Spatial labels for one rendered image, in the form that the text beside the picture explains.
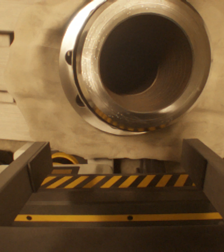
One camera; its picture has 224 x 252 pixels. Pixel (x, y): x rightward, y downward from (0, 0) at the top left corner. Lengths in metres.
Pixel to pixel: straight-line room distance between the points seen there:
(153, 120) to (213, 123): 0.30
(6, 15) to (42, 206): 0.38
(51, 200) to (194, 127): 0.32
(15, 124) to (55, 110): 0.13
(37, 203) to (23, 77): 0.25
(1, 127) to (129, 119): 0.39
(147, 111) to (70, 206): 0.20
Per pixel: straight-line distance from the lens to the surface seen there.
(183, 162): 0.17
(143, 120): 0.15
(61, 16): 0.38
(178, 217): 0.32
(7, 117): 0.48
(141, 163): 0.58
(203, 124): 0.45
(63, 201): 0.30
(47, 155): 0.16
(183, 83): 0.17
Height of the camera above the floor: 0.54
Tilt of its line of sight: 73 degrees down
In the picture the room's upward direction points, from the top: 177 degrees counter-clockwise
